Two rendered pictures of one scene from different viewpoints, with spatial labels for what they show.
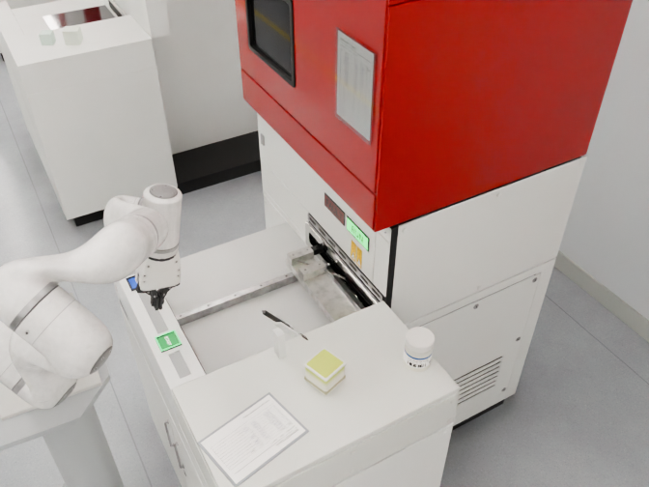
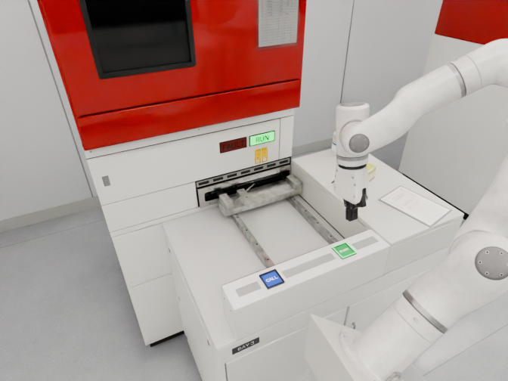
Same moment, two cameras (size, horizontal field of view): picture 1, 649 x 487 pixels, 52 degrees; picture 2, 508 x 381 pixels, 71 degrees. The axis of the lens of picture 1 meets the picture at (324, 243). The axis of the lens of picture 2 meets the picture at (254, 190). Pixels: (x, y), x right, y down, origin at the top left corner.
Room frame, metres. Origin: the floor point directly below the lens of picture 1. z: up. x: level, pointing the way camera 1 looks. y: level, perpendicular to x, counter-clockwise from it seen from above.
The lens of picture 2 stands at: (1.38, 1.25, 1.76)
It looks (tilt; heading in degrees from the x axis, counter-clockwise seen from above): 35 degrees down; 274
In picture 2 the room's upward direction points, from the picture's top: 1 degrees counter-clockwise
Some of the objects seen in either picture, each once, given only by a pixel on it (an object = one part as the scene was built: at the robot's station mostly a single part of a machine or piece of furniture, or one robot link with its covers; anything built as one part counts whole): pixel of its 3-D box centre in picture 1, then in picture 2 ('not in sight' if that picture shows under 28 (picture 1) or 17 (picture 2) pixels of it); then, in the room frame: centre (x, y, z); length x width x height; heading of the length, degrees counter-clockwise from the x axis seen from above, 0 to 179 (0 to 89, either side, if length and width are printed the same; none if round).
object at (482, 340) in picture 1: (393, 304); (193, 233); (1.83, -0.27, 0.41); 0.82 x 0.71 x 0.82; 29
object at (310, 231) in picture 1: (341, 271); (246, 184); (1.50, -0.05, 0.89); 0.44 x 0.02 x 0.10; 29
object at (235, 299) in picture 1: (248, 294); (251, 240); (1.46, 0.24, 0.84); 0.50 x 0.02 x 0.03; 119
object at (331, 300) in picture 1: (324, 292); (260, 197); (1.44, 0.00, 0.87); 0.36 x 0.08 x 0.03; 29
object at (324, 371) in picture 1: (324, 372); (363, 172); (1.02, 0.00, 1.00); 0.07 x 0.07 x 0.07; 48
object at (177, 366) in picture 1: (156, 329); (308, 280); (1.26, 0.47, 0.89); 0.55 x 0.09 x 0.14; 29
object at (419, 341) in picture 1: (418, 349); (339, 143); (1.08, -0.23, 1.01); 0.07 x 0.07 x 0.10
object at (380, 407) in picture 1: (317, 406); (365, 197); (1.00, 0.02, 0.89); 0.62 x 0.35 x 0.14; 119
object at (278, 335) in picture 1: (285, 333); not in sight; (1.12, 0.10, 1.03); 0.06 x 0.04 x 0.13; 119
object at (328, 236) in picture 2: not in sight; (311, 219); (1.23, 0.10, 0.84); 0.50 x 0.02 x 0.03; 119
